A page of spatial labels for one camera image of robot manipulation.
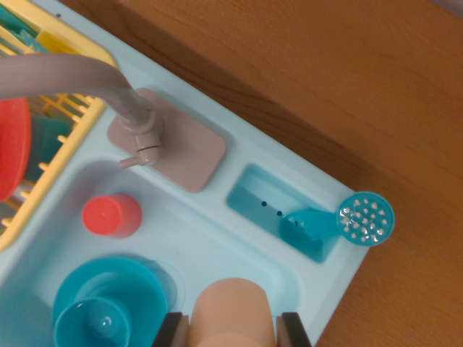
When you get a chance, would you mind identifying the teal slotted spoon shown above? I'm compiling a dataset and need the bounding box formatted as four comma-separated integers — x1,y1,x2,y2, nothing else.
278,191,396,254

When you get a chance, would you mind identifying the red toy tumbler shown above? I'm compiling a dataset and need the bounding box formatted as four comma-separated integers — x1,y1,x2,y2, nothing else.
82,194,143,239

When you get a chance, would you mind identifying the red toy plate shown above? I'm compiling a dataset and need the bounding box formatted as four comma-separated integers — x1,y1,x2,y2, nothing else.
0,96,33,202

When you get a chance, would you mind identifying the yellow plastic dish rack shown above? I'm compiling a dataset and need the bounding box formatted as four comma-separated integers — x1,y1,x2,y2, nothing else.
0,0,119,253

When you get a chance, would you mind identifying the cream detergent bottle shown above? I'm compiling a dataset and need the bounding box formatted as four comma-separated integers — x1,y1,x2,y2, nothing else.
187,277,278,347

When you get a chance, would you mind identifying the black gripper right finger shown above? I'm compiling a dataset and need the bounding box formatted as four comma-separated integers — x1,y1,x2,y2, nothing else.
276,311,313,347

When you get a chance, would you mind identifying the teal plate standing in rack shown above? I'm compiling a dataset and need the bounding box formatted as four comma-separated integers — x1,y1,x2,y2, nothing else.
25,111,75,181

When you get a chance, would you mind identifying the teal toy plate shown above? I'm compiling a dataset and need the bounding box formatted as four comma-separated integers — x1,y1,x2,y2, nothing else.
52,256,169,347

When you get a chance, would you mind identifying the teal toy fork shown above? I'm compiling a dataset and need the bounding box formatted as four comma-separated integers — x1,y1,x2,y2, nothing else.
20,30,48,53

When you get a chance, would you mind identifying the light blue toy sink unit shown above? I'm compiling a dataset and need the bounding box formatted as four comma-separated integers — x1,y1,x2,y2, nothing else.
0,0,377,347

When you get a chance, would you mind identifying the grey toy faucet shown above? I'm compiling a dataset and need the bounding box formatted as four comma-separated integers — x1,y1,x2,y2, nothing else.
0,53,228,194

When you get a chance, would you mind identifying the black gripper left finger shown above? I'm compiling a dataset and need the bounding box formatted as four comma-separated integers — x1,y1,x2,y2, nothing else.
151,312,191,347

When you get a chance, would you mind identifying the teal toy cup with handle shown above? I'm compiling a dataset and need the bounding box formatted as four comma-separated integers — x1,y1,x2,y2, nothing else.
53,298,132,347

